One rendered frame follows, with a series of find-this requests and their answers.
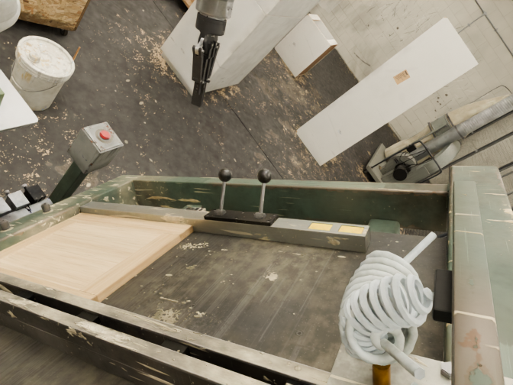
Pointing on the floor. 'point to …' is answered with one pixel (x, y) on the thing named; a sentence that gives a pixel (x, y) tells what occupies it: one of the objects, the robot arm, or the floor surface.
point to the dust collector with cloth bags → (425, 147)
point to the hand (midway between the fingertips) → (198, 93)
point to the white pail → (40, 70)
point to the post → (68, 183)
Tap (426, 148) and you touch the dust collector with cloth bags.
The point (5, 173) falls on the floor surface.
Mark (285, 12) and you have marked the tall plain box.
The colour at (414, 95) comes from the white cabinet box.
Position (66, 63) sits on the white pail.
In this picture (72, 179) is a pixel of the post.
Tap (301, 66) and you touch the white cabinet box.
